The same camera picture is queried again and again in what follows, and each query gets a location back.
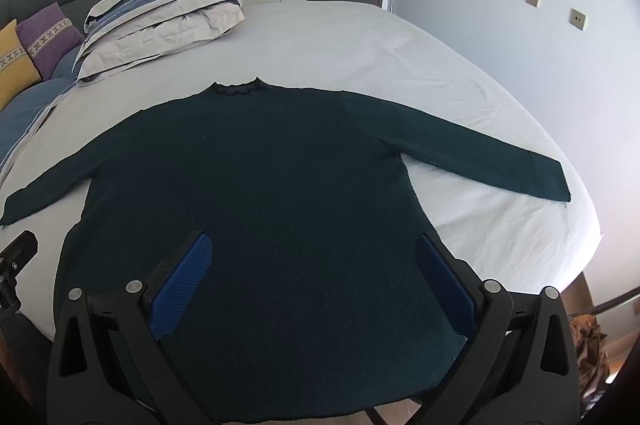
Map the dark green towel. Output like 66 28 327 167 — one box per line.
0 76 572 423

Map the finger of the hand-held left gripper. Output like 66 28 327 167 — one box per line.
0 230 39 276

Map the bed with white sheet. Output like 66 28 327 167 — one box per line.
0 1 603 425

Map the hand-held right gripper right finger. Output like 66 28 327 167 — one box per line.
415 231 583 425

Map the blue pillow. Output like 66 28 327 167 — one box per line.
0 50 86 176

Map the folded beige and blue duvet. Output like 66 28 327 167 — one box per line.
75 0 247 82

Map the yellow patterned pillow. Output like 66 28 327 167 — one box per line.
0 19 43 111

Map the metal rail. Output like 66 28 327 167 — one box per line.
590 287 640 312

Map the purple patterned pillow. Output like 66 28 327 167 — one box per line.
16 2 86 81

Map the brown crumpled object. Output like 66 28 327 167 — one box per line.
572 312 611 391

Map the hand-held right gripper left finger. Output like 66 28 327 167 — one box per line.
46 230 216 425

